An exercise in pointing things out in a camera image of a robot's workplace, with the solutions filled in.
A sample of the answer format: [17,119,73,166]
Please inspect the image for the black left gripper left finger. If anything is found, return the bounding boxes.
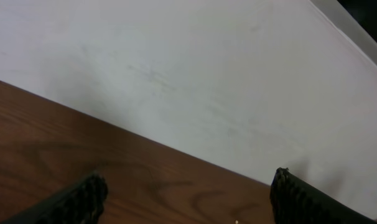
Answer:
[1,172,108,224]

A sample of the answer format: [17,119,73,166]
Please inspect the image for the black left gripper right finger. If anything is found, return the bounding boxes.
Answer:
[270,167,377,224]

